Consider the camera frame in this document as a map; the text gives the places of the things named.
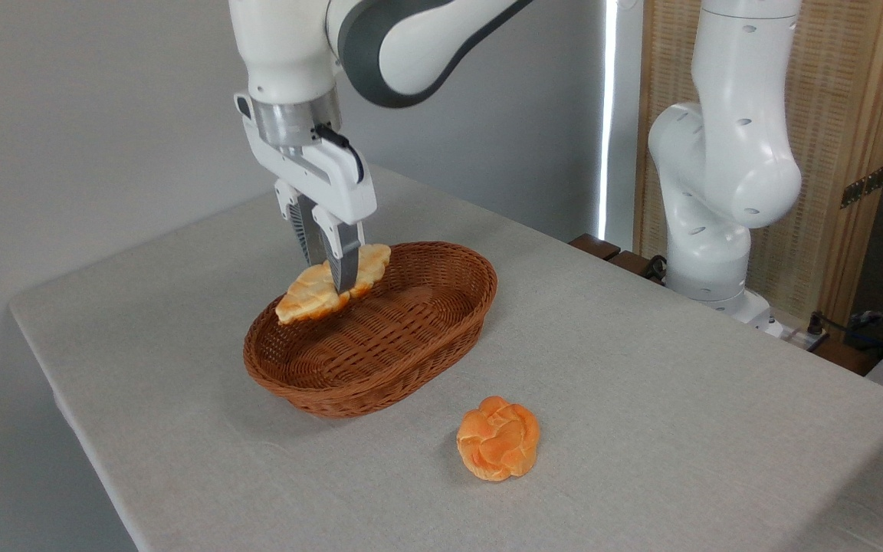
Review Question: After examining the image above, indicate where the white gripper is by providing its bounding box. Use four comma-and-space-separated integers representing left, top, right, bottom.
234, 91, 379, 294

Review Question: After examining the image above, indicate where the long golden bread loaf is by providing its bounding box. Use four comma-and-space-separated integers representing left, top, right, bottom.
274, 243, 393, 325

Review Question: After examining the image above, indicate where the orange braided bread roll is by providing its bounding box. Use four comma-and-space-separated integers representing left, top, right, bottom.
455, 395, 542, 483

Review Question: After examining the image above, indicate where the brown wicker basket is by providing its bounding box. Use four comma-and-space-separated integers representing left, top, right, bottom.
243, 241, 499, 420

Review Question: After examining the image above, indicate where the dark wooden block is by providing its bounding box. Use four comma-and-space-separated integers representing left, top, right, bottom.
568, 233, 623, 262
610, 250, 655, 278

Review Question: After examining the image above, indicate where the grey tablecloth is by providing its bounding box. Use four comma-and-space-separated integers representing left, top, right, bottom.
9, 164, 883, 552

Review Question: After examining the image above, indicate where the white power strip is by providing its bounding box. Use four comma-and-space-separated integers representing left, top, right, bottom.
762, 317, 831, 354

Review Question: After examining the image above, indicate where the brown wooden board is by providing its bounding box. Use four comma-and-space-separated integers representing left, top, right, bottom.
811, 337, 881, 377

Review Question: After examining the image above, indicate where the metal screen hinge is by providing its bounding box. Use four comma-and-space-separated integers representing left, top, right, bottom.
839, 164, 883, 210

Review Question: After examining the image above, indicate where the wooden rattan folding screen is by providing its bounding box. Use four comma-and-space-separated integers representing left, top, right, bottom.
632, 0, 883, 324

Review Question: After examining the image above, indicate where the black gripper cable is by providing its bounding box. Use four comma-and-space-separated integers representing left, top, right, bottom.
312, 122, 366, 186

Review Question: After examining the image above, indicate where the black power cable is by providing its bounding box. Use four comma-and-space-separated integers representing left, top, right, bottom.
808, 309, 883, 363

